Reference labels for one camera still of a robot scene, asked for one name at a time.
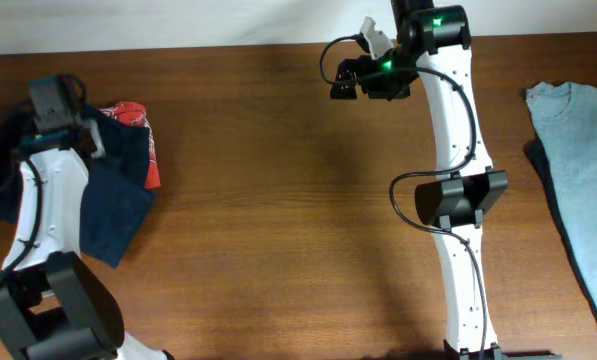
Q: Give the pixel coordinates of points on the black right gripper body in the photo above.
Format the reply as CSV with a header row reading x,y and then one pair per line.
x,y
387,75

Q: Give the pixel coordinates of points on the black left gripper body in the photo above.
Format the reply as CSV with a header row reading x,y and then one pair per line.
x,y
88,124

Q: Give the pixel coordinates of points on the navy blue shorts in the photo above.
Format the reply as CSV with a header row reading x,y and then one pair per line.
x,y
113,206

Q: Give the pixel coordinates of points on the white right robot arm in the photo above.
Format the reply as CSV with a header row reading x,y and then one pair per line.
x,y
434,45

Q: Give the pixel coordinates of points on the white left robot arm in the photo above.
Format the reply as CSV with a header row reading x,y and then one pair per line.
x,y
72,179

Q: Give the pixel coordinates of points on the folded red t-shirt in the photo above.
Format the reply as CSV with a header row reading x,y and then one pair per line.
x,y
138,149

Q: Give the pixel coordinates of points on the dark garment under grey shirt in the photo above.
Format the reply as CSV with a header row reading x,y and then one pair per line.
x,y
536,155

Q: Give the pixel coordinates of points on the grey t-shirt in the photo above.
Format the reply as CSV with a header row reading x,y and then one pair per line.
x,y
564,118

